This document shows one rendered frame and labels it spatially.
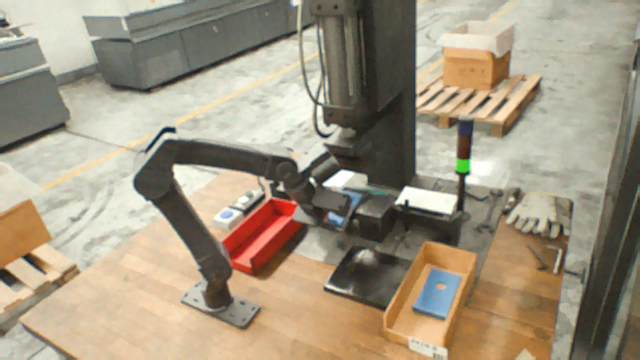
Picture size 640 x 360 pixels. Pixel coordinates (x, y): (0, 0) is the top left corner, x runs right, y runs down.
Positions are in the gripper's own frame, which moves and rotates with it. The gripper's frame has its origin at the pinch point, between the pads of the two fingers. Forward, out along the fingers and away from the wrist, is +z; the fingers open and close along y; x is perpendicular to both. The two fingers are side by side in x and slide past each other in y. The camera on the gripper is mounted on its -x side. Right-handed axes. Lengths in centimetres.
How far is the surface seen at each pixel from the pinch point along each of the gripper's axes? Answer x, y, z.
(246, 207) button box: 31.1, 0.4, 9.8
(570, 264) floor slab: -64, 58, 152
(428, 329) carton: -31.4, -17.4, 0.9
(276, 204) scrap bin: 22.1, 3.9, 10.5
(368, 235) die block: -8.1, 2.1, 11.6
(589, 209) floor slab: -71, 105, 181
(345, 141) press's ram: -2.6, 17.1, -10.1
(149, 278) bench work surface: 38.4, -29.1, -4.7
